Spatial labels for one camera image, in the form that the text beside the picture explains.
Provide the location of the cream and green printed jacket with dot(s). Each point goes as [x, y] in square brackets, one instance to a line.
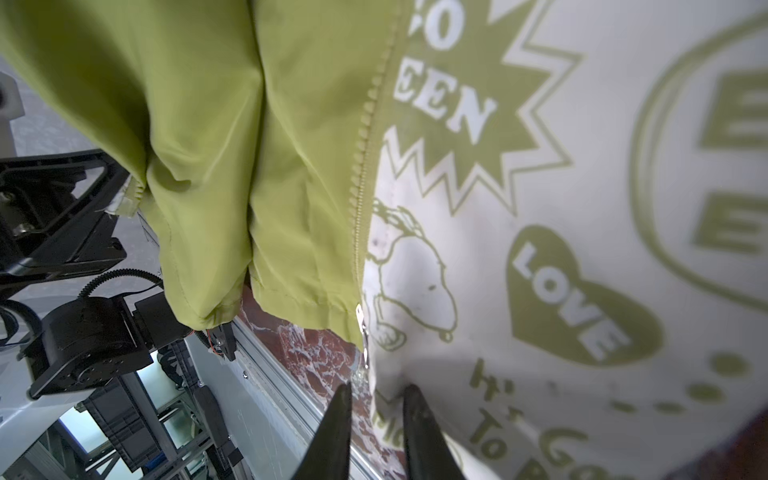
[550, 216]

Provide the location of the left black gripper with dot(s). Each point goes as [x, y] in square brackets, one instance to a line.
[54, 220]

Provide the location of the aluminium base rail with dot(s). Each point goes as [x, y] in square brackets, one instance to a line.
[275, 392]

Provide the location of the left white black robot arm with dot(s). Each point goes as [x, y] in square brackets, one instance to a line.
[59, 340]

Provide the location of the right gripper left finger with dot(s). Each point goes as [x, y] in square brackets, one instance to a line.
[328, 454]

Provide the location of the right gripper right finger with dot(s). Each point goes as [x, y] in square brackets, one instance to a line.
[426, 450]

